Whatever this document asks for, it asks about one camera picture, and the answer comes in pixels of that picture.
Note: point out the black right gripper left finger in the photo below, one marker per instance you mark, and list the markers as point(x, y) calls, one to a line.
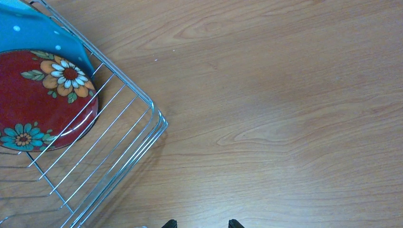
point(170, 224)

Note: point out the dark red plate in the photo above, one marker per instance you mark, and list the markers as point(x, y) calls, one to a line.
point(46, 101)

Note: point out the wire metal dish rack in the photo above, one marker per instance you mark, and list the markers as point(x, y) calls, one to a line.
point(63, 188)

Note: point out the blue polka dot plate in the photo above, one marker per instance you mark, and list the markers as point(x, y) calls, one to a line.
point(22, 27)

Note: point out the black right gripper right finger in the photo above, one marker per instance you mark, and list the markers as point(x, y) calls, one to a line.
point(233, 223)

